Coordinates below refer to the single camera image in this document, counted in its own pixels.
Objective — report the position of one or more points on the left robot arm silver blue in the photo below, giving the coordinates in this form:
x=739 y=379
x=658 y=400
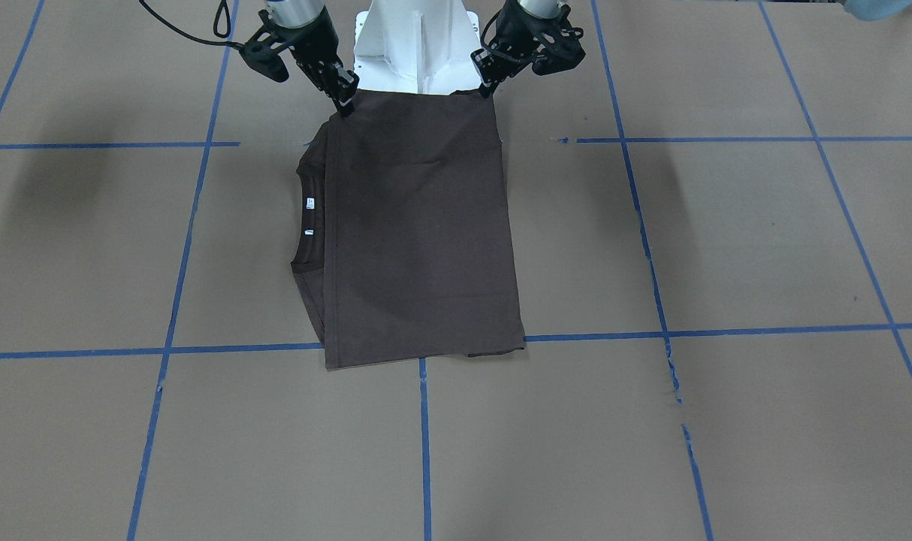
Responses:
x=486 y=36

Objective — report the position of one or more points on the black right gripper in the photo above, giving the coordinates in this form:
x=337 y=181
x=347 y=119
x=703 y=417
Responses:
x=311 y=40

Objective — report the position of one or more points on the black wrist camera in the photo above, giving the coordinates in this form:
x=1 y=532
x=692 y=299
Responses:
x=262 y=54
x=559 y=50

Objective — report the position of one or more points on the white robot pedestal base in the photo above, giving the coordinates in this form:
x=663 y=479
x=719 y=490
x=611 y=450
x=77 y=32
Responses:
x=416 y=47

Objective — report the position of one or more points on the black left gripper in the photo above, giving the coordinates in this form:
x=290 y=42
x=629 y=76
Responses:
x=511 y=36

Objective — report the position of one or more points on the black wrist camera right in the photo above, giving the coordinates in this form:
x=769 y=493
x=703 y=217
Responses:
x=262 y=54

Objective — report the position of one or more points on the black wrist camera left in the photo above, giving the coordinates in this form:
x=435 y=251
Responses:
x=559 y=50

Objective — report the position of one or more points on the dark brown t-shirt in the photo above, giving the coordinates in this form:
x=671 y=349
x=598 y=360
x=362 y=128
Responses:
x=405 y=248

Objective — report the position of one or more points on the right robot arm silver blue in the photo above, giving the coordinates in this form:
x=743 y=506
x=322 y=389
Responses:
x=296 y=14

